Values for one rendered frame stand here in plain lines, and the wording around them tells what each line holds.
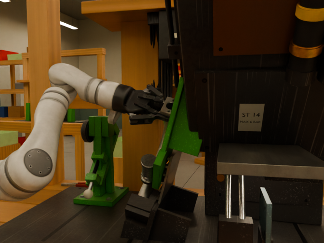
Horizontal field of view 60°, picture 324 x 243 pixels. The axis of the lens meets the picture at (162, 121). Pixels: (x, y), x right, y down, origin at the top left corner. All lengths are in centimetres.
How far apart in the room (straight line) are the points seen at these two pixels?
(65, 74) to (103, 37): 1168
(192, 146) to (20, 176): 34
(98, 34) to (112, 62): 135
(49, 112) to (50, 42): 56
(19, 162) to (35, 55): 70
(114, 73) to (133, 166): 1102
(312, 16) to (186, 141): 34
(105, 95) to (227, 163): 41
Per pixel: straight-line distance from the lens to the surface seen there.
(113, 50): 1214
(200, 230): 75
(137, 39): 104
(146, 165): 63
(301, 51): 46
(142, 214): 68
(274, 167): 44
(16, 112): 654
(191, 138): 62
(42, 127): 65
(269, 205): 55
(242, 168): 44
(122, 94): 73
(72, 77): 79
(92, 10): 99
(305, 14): 44
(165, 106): 71
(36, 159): 59
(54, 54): 123
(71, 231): 78
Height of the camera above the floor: 122
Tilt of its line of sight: 5 degrees down
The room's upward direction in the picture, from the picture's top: straight up
